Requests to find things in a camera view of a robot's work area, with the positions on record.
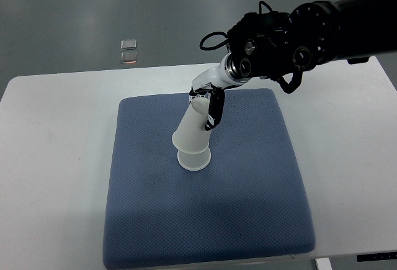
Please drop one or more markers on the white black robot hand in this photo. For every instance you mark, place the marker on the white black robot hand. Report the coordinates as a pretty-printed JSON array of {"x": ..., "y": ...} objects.
[{"x": 213, "y": 77}]

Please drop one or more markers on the white paper cup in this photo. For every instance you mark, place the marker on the white paper cup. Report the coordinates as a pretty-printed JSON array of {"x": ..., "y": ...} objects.
[
  {"x": 190, "y": 136},
  {"x": 194, "y": 162}
]

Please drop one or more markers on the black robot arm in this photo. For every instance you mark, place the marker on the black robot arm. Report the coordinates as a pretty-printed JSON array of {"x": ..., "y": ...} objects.
[{"x": 281, "y": 46}]

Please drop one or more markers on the white paper cup on mat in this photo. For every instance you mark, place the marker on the white paper cup on mat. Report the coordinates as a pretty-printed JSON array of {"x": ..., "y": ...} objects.
[{"x": 194, "y": 162}]

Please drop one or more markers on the lower metal floor plate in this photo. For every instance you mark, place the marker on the lower metal floor plate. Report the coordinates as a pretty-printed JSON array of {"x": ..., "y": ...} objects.
[{"x": 129, "y": 57}]

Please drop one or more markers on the metal floor plate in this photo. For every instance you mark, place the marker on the metal floor plate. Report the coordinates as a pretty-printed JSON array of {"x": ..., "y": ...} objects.
[
  {"x": 129, "y": 57},
  {"x": 128, "y": 44}
]

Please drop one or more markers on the upper metal floor plate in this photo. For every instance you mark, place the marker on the upper metal floor plate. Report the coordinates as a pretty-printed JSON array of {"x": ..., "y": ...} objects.
[{"x": 128, "y": 44}]

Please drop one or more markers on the blue fabric cushion mat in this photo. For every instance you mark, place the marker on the blue fabric cushion mat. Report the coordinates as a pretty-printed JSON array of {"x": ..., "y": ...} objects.
[{"x": 249, "y": 202}]

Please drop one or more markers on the white table leg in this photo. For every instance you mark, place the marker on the white table leg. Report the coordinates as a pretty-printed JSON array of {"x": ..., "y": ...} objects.
[{"x": 323, "y": 264}]

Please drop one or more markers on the table control panel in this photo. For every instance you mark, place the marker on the table control panel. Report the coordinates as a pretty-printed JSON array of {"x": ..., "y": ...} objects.
[{"x": 376, "y": 257}]

